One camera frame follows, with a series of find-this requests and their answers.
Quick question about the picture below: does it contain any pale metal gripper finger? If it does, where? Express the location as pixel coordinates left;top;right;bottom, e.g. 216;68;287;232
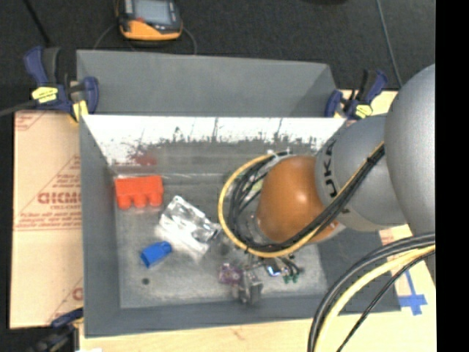
218;263;245;289
237;271;265;305

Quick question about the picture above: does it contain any orange-red toy building block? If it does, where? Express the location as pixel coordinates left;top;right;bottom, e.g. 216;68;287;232
114;175;165;210

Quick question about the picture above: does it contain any grey metal bin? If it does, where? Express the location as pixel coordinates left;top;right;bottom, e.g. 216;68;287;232
75;49;401;337

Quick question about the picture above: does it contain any brown cardboard board red print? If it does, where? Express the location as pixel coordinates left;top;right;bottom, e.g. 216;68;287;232
8;109;86;330

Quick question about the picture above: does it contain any clear plastic packet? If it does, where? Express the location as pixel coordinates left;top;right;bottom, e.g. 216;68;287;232
156;194;221;260

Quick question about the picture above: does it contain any small blue plastic piece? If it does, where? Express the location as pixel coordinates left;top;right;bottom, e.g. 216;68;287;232
139;241;174;269

